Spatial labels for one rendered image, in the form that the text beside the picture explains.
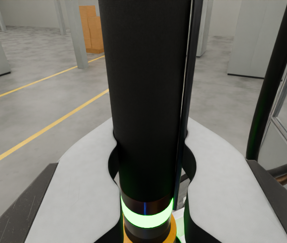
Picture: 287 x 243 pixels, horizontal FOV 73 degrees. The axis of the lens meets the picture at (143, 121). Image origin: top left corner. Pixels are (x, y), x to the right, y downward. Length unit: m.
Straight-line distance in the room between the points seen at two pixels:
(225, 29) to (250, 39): 6.78
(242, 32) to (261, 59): 0.78
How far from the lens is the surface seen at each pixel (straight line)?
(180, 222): 0.20
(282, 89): 1.59
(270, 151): 1.66
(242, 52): 5.57
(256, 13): 5.47
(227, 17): 12.18
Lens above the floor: 1.72
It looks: 32 degrees down
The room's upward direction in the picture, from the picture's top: 1 degrees counter-clockwise
